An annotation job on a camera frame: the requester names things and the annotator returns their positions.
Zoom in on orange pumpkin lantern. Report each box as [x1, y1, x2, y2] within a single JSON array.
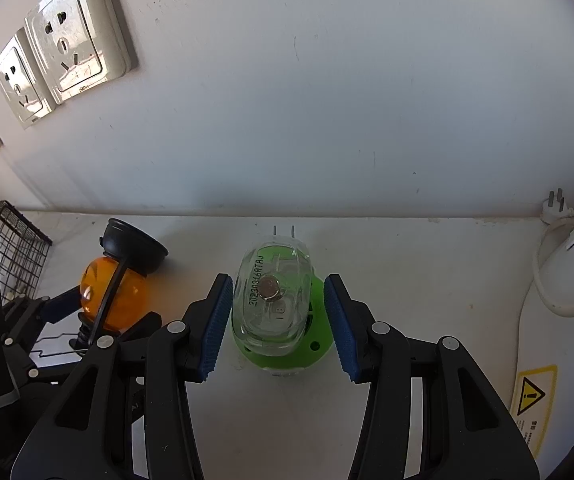
[[31, 216, 170, 361]]

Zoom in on green round plug device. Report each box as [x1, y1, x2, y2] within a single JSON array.
[[232, 276, 334, 376]]

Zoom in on yellow warning label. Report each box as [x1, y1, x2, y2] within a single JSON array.
[[510, 365, 558, 458]]

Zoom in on white appliance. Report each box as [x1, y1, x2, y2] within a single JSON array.
[[515, 229, 574, 479]]

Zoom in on left white power socket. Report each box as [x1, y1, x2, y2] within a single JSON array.
[[0, 28, 57, 129]]

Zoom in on white power socket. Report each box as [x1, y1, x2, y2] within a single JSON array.
[[24, 0, 132, 104], [0, 28, 57, 129]]

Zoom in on right white power socket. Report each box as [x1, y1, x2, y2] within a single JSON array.
[[24, 0, 132, 104]]

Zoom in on black wire basket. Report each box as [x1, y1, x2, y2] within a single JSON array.
[[0, 200, 53, 304]]

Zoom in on white power plug with cord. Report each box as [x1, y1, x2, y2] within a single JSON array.
[[532, 188, 574, 318]]

